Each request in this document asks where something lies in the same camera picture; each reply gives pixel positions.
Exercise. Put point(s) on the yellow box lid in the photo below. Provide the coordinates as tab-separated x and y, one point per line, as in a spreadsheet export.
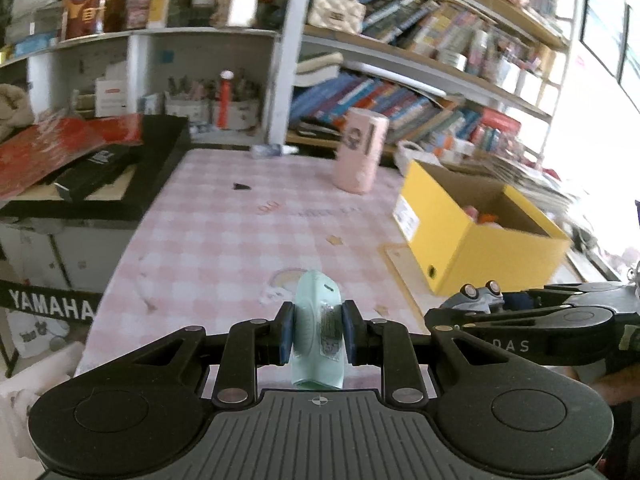
410	278

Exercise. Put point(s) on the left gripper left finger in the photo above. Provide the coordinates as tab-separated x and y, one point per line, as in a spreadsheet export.
247	347

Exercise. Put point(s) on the beige handbag on shelf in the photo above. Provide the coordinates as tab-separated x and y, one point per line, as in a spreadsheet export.
338	15

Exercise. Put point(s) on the small black cap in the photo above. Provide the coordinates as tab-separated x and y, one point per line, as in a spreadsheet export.
241	187

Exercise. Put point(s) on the stack of newspapers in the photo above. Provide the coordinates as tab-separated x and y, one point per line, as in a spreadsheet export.
539	188

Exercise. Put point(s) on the person's right hand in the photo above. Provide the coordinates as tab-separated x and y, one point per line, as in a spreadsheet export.
620	387

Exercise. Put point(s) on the grey toy truck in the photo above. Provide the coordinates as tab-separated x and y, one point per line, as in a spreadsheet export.
486	299

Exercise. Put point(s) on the mint green case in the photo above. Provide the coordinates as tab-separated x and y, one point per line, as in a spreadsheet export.
318	353

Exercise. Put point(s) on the blue spray bottle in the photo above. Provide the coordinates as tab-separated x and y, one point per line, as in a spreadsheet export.
260	151

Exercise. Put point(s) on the pink cartoon humidifier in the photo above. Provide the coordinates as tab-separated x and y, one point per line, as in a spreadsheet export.
360	150

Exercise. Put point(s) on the white wooden bookshelf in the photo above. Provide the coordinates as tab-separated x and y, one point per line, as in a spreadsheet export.
415	61

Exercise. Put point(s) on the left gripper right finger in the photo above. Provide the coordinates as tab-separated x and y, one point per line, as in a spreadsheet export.
388	346

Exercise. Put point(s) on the yellow cardboard box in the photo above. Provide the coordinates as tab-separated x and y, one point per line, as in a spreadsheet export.
522	251

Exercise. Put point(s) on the black keyboard case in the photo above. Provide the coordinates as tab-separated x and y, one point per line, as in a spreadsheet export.
118	182

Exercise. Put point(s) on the pink plush chick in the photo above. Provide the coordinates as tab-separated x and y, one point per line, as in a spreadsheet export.
479	217

